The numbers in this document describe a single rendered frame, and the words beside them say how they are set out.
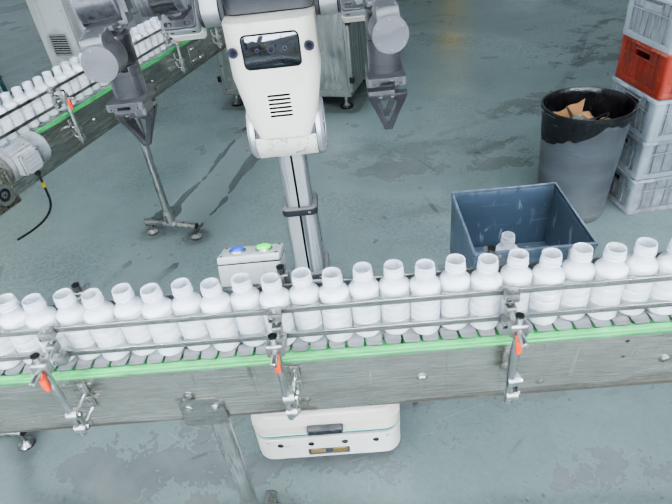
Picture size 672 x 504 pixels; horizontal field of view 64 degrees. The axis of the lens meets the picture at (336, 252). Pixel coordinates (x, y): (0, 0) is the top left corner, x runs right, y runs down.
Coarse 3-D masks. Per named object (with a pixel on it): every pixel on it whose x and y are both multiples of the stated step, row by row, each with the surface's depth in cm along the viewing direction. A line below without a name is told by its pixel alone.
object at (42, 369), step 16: (288, 272) 117; (80, 288) 119; (512, 288) 102; (512, 304) 103; (272, 320) 103; (512, 320) 99; (48, 336) 105; (272, 336) 99; (512, 336) 99; (48, 352) 106; (64, 352) 110; (272, 352) 100; (512, 352) 102; (32, 368) 102; (48, 368) 103; (272, 368) 98; (512, 368) 105; (32, 384) 100; (48, 384) 104; (80, 384) 113; (512, 384) 107; (64, 400) 109; (80, 400) 114; (288, 400) 109; (80, 416) 112; (288, 416) 112; (80, 432) 114
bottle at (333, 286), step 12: (324, 276) 103; (336, 276) 106; (324, 288) 105; (336, 288) 104; (348, 288) 106; (324, 300) 105; (336, 300) 104; (348, 300) 106; (324, 312) 107; (336, 312) 106; (348, 312) 107; (324, 324) 110; (336, 324) 108; (348, 324) 109; (336, 336) 110; (348, 336) 111
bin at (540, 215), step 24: (456, 192) 163; (480, 192) 163; (504, 192) 163; (528, 192) 163; (552, 192) 163; (456, 216) 159; (480, 216) 168; (504, 216) 168; (528, 216) 168; (552, 216) 166; (576, 216) 147; (456, 240) 162; (480, 240) 173; (528, 240) 174; (552, 240) 167; (576, 240) 149
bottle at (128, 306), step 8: (112, 288) 106; (120, 288) 108; (128, 288) 108; (120, 296) 105; (128, 296) 106; (136, 296) 110; (120, 304) 106; (128, 304) 106; (136, 304) 108; (120, 312) 107; (128, 312) 107; (136, 312) 107; (120, 320) 108; (128, 320) 107; (128, 328) 109; (136, 328) 109; (144, 328) 110; (128, 336) 110; (136, 336) 110; (144, 336) 111; (136, 344) 111; (144, 344) 112; (136, 352) 113; (144, 352) 113; (152, 352) 114
